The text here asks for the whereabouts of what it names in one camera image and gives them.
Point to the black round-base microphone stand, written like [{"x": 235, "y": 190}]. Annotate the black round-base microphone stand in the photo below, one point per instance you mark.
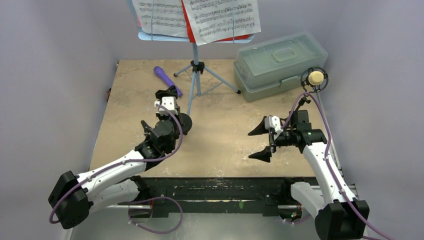
[{"x": 186, "y": 119}]

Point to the right sheet music page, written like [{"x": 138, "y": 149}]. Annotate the right sheet music page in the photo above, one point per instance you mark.
[{"x": 213, "y": 20}]

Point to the red folder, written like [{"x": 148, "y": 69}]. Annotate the red folder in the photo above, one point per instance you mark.
[{"x": 191, "y": 37}]

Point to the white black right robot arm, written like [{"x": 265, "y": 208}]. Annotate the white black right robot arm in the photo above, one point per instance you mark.
[{"x": 336, "y": 210}]

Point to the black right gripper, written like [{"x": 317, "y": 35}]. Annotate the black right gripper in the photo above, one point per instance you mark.
[{"x": 272, "y": 141}]

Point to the black tripod microphone stand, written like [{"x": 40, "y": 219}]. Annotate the black tripod microphone stand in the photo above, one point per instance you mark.
[{"x": 304, "y": 100}]

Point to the sheet music page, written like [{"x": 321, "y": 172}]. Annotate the sheet music page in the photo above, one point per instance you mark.
[
  {"x": 161, "y": 17},
  {"x": 213, "y": 20}
]

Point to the translucent green storage box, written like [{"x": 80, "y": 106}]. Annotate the translucent green storage box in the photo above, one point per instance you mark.
[{"x": 275, "y": 66}]

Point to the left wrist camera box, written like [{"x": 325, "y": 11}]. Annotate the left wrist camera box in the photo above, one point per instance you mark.
[{"x": 166, "y": 105}]

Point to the black pliers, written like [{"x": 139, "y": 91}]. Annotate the black pliers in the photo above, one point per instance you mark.
[{"x": 146, "y": 128}]

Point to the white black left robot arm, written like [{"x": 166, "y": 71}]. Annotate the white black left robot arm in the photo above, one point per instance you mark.
[{"x": 75, "y": 196}]

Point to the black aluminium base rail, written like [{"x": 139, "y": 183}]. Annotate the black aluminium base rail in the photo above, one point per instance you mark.
[{"x": 265, "y": 196}]

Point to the light blue music stand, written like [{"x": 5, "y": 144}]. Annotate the light blue music stand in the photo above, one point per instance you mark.
[{"x": 198, "y": 67}]

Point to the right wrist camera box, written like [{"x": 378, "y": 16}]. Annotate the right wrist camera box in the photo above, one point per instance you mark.
[{"x": 273, "y": 125}]

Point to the left sheet music page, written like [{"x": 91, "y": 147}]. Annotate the left sheet music page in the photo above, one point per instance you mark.
[{"x": 161, "y": 17}]

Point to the purple toy microphone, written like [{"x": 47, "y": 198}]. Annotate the purple toy microphone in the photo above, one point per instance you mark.
[{"x": 159, "y": 72}]

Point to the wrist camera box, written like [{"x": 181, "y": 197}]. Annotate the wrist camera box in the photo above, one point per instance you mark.
[
  {"x": 273, "y": 125},
  {"x": 166, "y": 105}
]

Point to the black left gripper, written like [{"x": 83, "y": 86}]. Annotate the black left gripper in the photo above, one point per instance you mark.
[{"x": 162, "y": 116}]

